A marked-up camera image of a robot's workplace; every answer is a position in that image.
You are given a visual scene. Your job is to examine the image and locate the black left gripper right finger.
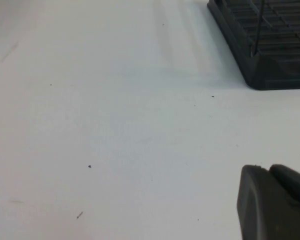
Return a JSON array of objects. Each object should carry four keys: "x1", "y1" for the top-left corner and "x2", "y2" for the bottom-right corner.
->
[{"x1": 268, "y1": 163, "x2": 300, "y2": 211}]

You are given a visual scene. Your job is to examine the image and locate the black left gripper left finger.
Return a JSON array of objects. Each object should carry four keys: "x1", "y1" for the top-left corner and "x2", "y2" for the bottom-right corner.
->
[{"x1": 236, "y1": 164, "x2": 300, "y2": 240}]

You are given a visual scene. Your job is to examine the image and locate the black plastic drip tray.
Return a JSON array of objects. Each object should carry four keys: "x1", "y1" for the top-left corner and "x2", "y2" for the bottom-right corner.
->
[{"x1": 206, "y1": 0, "x2": 300, "y2": 91}]

